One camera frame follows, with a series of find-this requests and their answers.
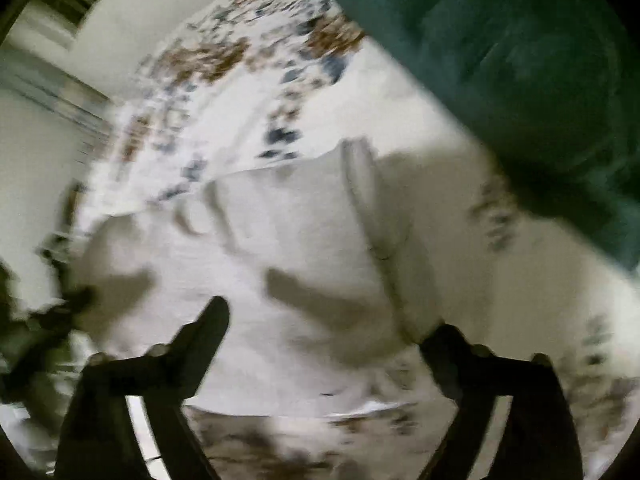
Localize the beige long-sleeve shirt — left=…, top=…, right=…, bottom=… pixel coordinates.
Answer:
left=67, top=136, right=482, bottom=418

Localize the floral fleece blanket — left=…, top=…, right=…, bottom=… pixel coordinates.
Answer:
left=67, top=0, right=639, bottom=479

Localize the dark green cloth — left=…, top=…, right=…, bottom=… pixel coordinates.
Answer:
left=336, top=0, right=639, bottom=270

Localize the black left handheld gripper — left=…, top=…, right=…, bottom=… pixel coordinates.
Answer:
left=1, top=237, right=96, bottom=405

